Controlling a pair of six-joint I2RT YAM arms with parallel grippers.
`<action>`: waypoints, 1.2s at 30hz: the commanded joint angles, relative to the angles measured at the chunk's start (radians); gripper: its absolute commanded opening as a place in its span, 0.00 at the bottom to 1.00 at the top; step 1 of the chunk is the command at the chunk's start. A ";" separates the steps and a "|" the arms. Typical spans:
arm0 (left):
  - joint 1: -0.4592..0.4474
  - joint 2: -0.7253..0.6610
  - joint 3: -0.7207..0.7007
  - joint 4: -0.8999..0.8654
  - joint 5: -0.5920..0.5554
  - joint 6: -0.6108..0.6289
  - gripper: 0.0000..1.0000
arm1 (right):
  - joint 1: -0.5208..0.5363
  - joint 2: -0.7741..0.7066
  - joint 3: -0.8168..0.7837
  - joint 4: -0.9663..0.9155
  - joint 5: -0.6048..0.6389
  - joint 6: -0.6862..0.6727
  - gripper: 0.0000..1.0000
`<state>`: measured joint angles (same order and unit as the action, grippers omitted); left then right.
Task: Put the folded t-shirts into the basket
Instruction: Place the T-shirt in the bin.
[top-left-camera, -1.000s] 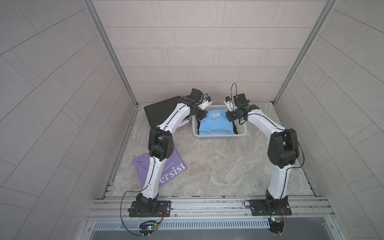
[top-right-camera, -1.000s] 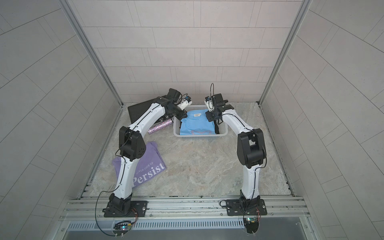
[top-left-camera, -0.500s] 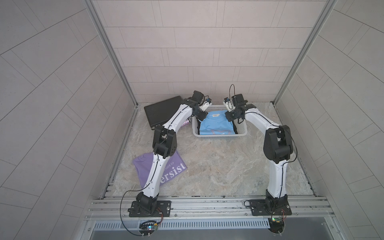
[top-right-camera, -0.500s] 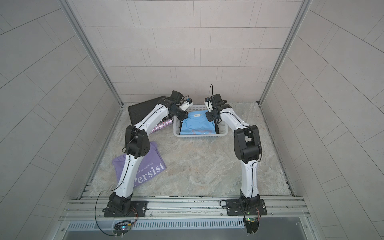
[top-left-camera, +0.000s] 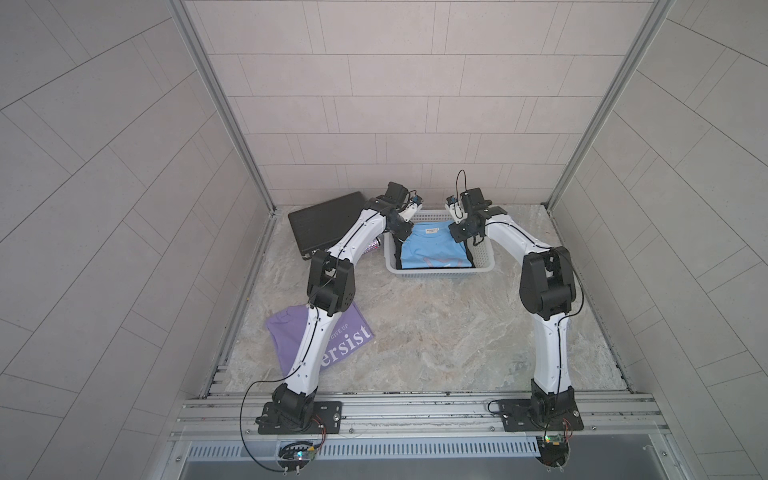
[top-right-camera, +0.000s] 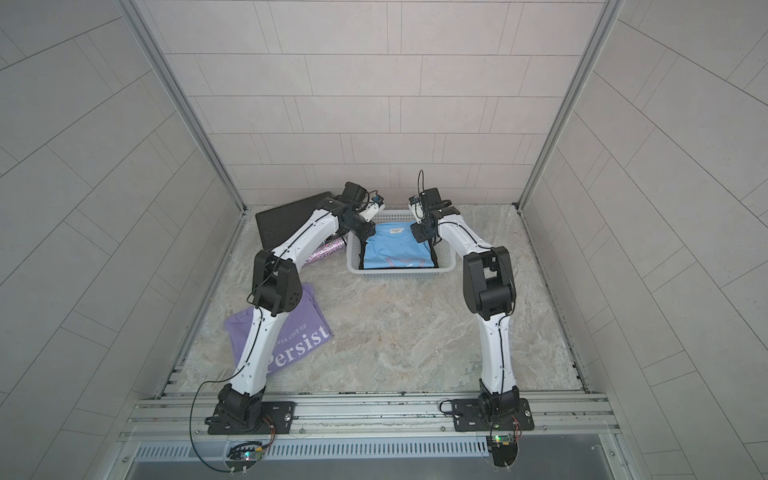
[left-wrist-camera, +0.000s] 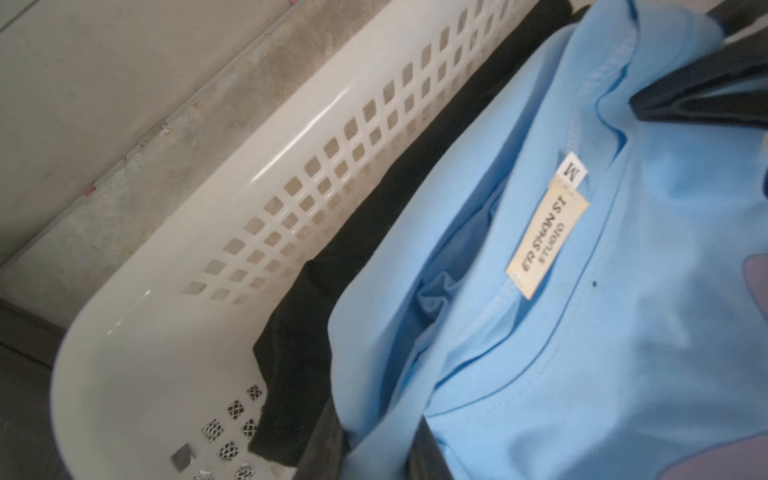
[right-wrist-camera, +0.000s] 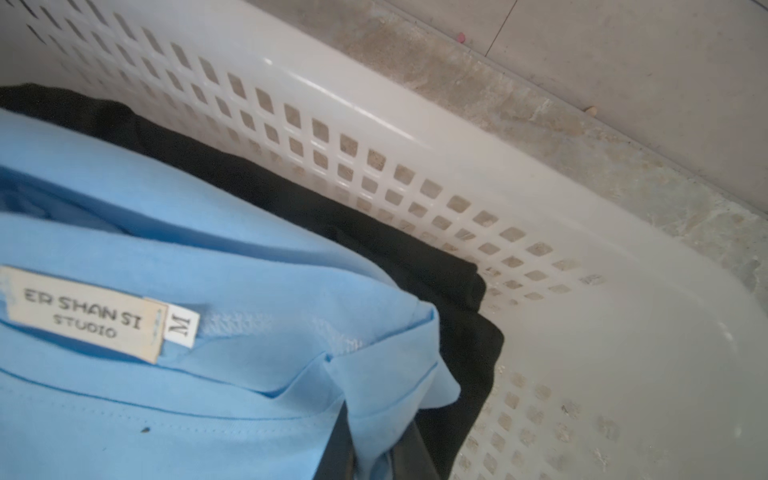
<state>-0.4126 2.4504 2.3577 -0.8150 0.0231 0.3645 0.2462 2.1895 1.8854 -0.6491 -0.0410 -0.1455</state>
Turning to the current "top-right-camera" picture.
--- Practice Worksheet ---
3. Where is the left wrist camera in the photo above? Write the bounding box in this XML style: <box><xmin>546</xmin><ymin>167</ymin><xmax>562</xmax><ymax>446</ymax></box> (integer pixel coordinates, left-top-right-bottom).
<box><xmin>359</xmin><ymin>195</ymin><xmax>385</xmax><ymax>222</ymax></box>

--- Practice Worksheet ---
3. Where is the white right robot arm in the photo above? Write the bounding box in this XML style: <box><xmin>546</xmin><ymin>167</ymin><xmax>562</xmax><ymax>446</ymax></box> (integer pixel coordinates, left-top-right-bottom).
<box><xmin>409</xmin><ymin>188</ymin><xmax>520</xmax><ymax>422</ymax></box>

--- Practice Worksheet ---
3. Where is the purple Persist t-shirt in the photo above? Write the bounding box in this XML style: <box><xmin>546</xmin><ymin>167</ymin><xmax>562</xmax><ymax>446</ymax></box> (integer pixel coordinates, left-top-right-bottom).
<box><xmin>224</xmin><ymin>283</ymin><xmax>333</xmax><ymax>375</ymax></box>

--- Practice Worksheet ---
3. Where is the aluminium corner profile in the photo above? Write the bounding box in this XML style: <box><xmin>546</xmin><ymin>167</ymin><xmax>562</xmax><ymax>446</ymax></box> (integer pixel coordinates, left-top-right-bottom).
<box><xmin>115</xmin><ymin>0</ymin><xmax>248</xmax><ymax>214</ymax></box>
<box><xmin>517</xmin><ymin>0</ymin><xmax>623</xmax><ymax>212</ymax></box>

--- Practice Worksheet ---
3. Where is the right circuit board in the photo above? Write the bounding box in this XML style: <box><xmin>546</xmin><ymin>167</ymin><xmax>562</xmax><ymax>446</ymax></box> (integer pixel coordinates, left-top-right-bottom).
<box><xmin>486</xmin><ymin>435</ymin><xmax>519</xmax><ymax>468</ymax></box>

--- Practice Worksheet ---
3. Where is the aluminium corner profile left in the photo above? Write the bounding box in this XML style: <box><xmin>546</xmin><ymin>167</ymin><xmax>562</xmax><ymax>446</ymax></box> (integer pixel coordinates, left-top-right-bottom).
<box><xmin>115</xmin><ymin>0</ymin><xmax>248</xmax><ymax>214</ymax></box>

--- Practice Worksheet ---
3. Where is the black briefcase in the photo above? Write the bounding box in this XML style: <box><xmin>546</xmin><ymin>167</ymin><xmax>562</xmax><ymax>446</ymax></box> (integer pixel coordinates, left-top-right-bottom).
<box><xmin>255</xmin><ymin>192</ymin><xmax>332</xmax><ymax>250</ymax></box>

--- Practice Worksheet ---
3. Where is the purple glitter cylinder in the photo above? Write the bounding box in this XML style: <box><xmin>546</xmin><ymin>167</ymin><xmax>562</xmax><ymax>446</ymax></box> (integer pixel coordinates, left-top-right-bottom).
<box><xmin>304</xmin><ymin>237</ymin><xmax>347</xmax><ymax>265</ymax></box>

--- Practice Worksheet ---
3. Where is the white plastic laundry basket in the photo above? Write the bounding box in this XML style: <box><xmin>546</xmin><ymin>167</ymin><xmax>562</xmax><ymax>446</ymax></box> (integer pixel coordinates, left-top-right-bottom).
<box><xmin>345</xmin><ymin>209</ymin><xmax>450</xmax><ymax>277</ymax></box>

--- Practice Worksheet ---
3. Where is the aluminium corner profile right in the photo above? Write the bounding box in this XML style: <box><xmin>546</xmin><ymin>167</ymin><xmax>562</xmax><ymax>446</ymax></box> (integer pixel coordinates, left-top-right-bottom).
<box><xmin>517</xmin><ymin>0</ymin><xmax>623</xmax><ymax>212</ymax></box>

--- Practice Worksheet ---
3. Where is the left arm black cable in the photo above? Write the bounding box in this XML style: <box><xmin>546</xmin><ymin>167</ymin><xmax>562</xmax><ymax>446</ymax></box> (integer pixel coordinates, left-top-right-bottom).
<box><xmin>188</xmin><ymin>365</ymin><xmax>250</xmax><ymax>474</ymax></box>

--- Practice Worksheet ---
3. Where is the left circuit board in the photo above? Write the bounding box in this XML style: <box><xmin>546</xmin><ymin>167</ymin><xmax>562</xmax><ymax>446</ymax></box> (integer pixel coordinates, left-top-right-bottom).
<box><xmin>225</xmin><ymin>441</ymin><xmax>266</xmax><ymax>475</ymax></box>

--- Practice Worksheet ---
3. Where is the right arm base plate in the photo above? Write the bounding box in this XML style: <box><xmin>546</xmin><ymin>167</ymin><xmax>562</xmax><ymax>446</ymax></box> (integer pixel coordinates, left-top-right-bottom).
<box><xmin>438</xmin><ymin>398</ymin><xmax>535</xmax><ymax>433</ymax></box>

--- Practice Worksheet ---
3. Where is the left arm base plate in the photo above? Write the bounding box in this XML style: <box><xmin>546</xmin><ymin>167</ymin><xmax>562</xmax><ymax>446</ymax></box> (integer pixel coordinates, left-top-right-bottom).
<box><xmin>205</xmin><ymin>400</ymin><xmax>297</xmax><ymax>436</ymax></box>

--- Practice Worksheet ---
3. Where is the aluminium front rail frame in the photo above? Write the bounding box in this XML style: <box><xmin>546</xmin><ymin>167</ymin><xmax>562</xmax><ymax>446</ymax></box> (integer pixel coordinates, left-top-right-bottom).
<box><xmin>106</xmin><ymin>391</ymin><xmax>638</xmax><ymax>479</ymax></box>

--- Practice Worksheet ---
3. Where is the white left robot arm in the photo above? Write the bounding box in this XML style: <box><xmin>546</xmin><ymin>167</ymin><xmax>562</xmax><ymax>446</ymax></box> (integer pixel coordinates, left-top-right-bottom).
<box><xmin>214</xmin><ymin>182</ymin><xmax>384</xmax><ymax>430</ymax></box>

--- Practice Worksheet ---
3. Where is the light blue t-shirt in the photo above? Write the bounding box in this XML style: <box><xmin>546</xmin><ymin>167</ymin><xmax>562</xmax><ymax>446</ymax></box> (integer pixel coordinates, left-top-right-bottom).
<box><xmin>362</xmin><ymin>222</ymin><xmax>435</xmax><ymax>270</ymax></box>

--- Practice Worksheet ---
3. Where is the circuit board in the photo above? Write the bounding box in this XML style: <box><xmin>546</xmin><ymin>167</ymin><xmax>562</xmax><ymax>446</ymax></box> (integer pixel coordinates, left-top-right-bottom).
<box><xmin>225</xmin><ymin>441</ymin><xmax>266</xmax><ymax>475</ymax></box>
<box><xmin>486</xmin><ymin>435</ymin><xmax>519</xmax><ymax>468</ymax></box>

